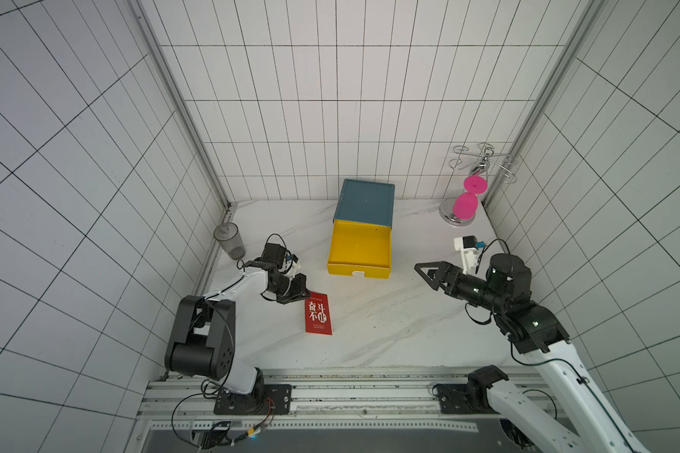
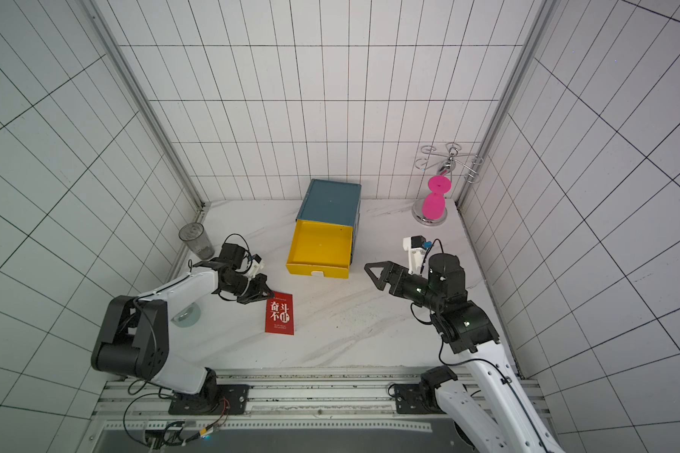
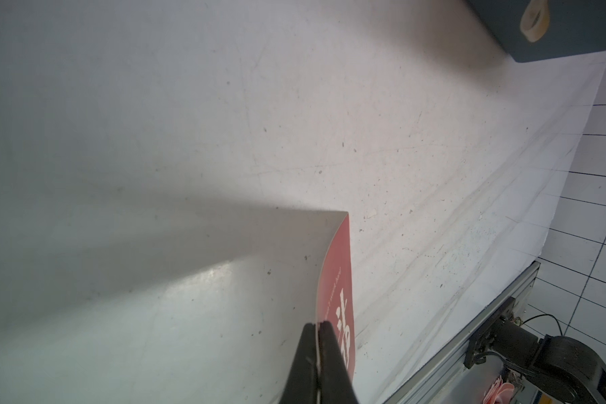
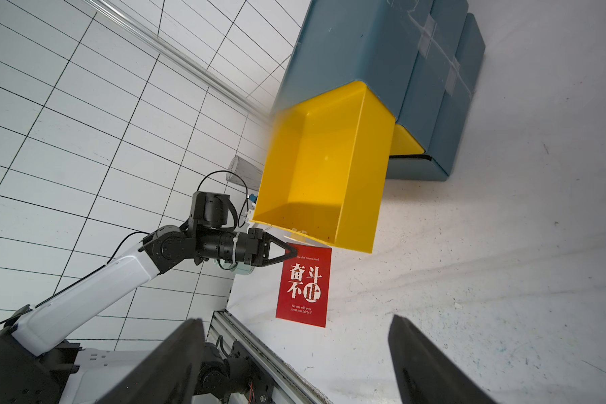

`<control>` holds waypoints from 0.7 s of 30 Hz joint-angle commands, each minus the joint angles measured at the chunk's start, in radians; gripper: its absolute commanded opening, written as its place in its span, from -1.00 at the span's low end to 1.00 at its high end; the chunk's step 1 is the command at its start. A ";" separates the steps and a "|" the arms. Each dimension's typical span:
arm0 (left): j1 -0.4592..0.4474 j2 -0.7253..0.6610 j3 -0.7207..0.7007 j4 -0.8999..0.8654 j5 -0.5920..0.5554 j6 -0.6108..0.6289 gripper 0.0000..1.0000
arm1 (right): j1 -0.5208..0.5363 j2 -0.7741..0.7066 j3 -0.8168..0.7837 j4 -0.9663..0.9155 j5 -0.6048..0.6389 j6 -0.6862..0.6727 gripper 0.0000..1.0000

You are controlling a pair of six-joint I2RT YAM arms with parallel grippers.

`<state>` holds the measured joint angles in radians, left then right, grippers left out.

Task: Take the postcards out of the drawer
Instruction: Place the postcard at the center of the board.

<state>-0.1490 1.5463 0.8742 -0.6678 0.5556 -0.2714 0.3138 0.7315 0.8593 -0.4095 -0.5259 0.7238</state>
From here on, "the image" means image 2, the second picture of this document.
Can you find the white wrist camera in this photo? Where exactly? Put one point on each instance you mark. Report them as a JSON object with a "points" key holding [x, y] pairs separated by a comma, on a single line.
{"points": [[256, 265], [416, 248]]}

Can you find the red postcard with white characters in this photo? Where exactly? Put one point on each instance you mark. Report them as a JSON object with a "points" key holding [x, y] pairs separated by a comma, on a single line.
{"points": [[280, 314]]}

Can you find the teal drawer cabinet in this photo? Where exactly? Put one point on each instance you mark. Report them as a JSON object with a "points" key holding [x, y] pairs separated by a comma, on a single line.
{"points": [[332, 202]]}

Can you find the metal base rail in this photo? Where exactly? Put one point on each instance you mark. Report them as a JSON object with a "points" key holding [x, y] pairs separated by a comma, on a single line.
{"points": [[394, 399]]}

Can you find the clear plastic cup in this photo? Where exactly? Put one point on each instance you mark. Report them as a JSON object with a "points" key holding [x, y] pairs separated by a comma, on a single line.
{"points": [[195, 237]]}

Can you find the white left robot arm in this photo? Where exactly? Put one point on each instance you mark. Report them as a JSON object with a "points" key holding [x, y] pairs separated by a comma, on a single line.
{"points": [[134, 338]]}

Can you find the chrome stand with pink cups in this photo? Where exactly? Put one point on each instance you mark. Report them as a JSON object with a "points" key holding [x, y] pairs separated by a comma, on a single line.
{"points": [[430, 210]]}

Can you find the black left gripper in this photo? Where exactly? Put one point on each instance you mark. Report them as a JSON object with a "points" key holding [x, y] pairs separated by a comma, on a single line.
{"points": [[258, 293]]}

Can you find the pale green round container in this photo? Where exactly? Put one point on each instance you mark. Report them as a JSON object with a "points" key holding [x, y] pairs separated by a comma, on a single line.
{"points": [[187, 317]]}

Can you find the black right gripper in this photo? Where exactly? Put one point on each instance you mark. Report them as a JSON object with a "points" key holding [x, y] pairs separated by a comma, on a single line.
{"points": [[394, 278]]}

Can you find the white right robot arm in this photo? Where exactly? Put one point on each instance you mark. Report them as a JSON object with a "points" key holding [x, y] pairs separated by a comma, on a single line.
{"points": [[511, 423]]}

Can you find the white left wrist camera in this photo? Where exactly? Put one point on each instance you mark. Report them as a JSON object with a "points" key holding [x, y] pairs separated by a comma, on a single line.
{"points": [[256, 265]]}

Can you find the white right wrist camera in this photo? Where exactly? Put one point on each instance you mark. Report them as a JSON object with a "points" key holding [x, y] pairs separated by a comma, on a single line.
{"points": [[416, 248]]}

